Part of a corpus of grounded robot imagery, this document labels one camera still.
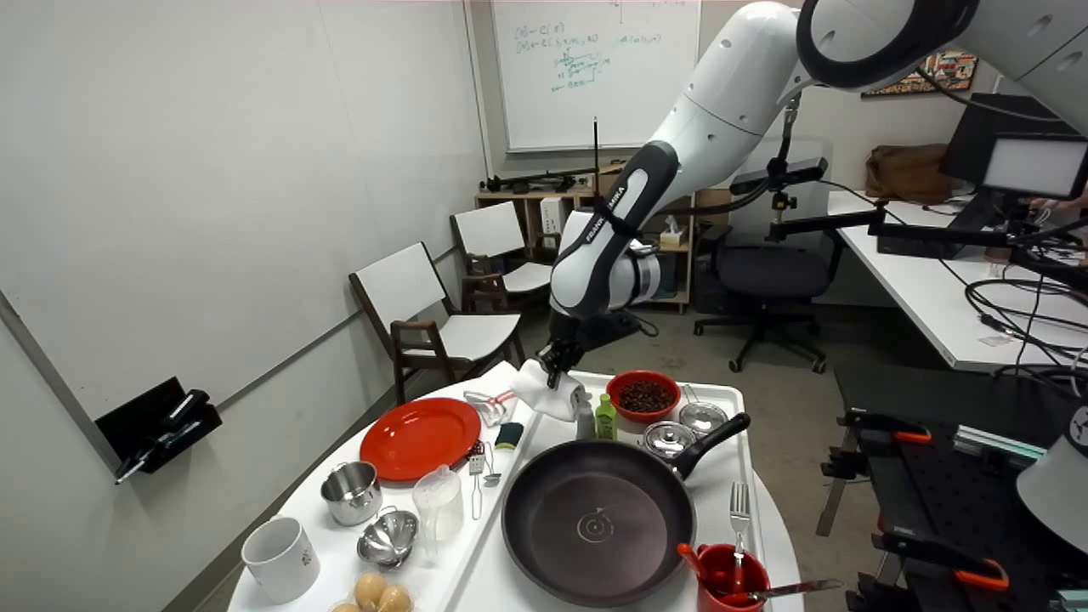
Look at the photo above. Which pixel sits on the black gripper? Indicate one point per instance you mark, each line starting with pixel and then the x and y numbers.
pixel 572 338

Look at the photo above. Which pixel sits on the white towel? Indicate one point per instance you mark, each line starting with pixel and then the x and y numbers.
pixel 549 397

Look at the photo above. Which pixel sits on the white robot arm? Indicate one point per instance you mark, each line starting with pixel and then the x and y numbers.
pixel 764 60

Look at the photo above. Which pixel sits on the black frying pan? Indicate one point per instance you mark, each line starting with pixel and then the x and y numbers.
pixel 600 523

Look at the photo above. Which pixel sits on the grey salt shaker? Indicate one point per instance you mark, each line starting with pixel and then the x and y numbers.
pixel 583 413

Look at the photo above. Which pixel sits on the red bowl of coffee beans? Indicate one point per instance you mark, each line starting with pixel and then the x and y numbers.
pixel 642 397

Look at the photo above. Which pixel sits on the green squeeze bottle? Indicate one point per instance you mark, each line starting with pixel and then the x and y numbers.
pixel 607 420

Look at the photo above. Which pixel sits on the small steel lidded pot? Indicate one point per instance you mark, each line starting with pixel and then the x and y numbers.
pixel 667 440

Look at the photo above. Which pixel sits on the white folding chair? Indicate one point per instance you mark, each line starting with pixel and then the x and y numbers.
pixel 419 325

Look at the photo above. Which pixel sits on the red plate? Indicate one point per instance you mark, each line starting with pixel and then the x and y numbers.
pixel 419 438

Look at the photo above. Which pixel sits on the black office chair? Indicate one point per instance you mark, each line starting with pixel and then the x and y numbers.
pixel 768 284

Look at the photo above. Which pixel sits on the clear glass cup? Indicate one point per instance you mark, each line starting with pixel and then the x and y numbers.
pixel 439 511

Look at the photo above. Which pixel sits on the whiteboard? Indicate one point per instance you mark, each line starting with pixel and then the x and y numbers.
pixel 588 73

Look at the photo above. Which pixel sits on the steel cup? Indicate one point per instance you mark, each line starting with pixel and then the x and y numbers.
pixel 351 495

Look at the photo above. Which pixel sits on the small steel bowl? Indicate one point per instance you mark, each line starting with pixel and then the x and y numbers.
pixel 388 538

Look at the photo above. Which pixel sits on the red mug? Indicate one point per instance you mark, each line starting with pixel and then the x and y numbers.
pixel 730 581

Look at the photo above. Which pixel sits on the bread rolls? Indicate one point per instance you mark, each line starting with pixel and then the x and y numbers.
pixel 375 592

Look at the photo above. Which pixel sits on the white mug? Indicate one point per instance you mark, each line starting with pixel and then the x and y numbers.
pixel 281 564

